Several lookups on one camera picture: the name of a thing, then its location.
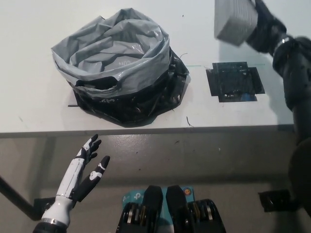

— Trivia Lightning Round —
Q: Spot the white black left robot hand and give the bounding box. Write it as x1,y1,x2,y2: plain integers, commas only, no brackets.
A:
55,133,111,202

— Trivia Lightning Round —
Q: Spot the dark right robot hand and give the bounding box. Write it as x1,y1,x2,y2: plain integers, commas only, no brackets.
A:
247,0,289,53

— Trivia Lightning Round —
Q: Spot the grey rectangular perforated plastic container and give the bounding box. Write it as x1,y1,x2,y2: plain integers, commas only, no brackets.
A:
213,0,259,47

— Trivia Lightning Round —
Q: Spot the grey and black plastic bag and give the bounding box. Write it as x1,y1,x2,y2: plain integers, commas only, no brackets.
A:
50,8,190,128

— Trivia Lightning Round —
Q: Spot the black metal table leg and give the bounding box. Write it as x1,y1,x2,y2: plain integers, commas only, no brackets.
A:
0,174,42,221

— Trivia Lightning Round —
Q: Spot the black tape patch on table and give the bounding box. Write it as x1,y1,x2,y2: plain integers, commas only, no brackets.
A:
205,62,266,103

